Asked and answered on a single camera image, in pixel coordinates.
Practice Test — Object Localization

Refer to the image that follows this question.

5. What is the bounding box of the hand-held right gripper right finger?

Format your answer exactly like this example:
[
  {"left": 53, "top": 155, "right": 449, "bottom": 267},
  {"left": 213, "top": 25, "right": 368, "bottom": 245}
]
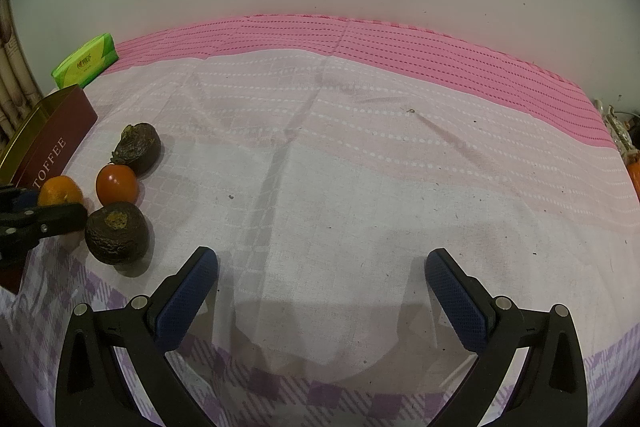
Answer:
[{"left": 425, "top": 248, "right": 588, "bottom": 427}]

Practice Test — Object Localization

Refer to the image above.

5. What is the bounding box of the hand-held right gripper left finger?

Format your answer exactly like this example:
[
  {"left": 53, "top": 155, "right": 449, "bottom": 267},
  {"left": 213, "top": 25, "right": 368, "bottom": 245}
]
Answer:
[{"left": 54, "top": 247, "right": 220, "bottom": 427}]

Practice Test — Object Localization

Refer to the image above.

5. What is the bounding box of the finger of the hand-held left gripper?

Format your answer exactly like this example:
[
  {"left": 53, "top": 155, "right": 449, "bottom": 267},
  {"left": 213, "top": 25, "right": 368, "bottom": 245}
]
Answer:
[
  {"left": 0, "top": 187, "right": 40, "bottom": 210},
  {"left": 0, "top": 203, "right": 88, "bottom": 266}
]

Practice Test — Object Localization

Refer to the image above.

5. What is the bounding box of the orange tangerine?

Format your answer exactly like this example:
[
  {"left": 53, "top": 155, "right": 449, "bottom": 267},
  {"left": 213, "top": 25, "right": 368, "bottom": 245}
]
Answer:
[{"left": 37, "top": 175, "right": 85, "bottom": 208}]

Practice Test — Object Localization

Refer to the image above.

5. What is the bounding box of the brown tin box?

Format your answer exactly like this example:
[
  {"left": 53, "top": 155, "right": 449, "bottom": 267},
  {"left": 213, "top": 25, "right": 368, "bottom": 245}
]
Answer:
[{"left": 0, "top": 84, "right": 99, "bottom": 295}]

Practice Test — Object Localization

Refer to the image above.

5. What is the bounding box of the dark fruit with yellowish top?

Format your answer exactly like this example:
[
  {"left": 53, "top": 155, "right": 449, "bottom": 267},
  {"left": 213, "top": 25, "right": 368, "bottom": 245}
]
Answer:
[{"left": 84, "top": 202, "right": 149, "bottom": 265}]

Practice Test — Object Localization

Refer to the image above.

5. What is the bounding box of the red-orange tomato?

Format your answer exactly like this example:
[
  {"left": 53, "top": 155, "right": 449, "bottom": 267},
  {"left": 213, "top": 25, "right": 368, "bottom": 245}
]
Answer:
[{"left": 95, "top": 163, "right": 139, "bottom": 206}]

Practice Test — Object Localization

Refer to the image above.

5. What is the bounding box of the beige patterned curtain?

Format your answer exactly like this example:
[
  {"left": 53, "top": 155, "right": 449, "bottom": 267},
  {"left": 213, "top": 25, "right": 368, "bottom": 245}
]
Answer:
[{"left": 0, "top": 0, "right": 43, "bottom": 148}]

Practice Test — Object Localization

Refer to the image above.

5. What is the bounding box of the purple checked tablecloth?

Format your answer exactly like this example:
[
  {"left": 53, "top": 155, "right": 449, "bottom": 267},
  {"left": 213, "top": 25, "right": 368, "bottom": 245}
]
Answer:
[{"left": 0, "top": 49, "right": 640, "bottom": 427}]

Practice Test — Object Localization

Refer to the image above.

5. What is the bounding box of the green tissue pack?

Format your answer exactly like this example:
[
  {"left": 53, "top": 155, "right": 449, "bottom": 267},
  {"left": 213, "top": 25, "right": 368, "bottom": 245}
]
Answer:
[{"left": 51, "top": 32, "right": 119, "bottom": 90}]

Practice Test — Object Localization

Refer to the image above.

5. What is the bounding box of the pale crumpled object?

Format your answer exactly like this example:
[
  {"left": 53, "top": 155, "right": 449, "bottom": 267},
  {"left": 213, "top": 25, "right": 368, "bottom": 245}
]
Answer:
[{"left": 594, "top": 97, "right": 640, "bottom": 160}]

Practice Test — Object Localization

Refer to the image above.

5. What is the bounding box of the pink mat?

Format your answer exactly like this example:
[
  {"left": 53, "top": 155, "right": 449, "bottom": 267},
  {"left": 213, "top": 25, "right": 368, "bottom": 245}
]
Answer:
[{"left": 112, "top": 13, "right": 621, "bottom": 150}]

